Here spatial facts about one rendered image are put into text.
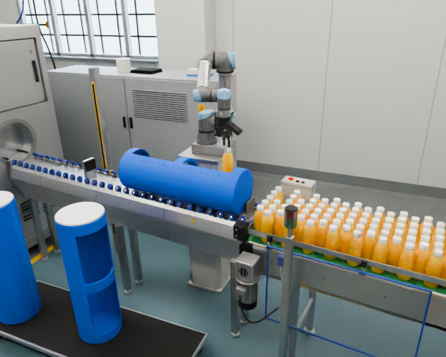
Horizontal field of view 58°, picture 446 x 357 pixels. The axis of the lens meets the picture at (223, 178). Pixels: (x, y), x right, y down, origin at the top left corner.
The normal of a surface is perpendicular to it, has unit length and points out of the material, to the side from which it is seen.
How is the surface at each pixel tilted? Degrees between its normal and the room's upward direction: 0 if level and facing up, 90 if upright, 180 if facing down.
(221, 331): 0
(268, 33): 90
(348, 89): 90
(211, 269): 90
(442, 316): 90
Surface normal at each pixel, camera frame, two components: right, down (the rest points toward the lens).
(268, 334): -0.02, -0.91
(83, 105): -0.39, 0.38
